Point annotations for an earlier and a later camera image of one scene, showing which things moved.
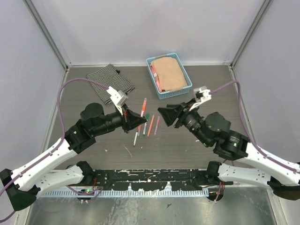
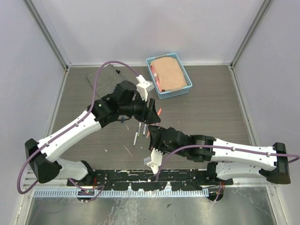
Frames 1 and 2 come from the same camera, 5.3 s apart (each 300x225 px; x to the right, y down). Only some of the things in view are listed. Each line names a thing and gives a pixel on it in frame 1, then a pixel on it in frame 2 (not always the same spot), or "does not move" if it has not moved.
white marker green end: (144, 130) does not move
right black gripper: (179, 110) → (154, 131)
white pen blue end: (135, 138) does not move
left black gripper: (137, 119) → (143, 117)
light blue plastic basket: (168, 75) does not move
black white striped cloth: (108, 76) does not move
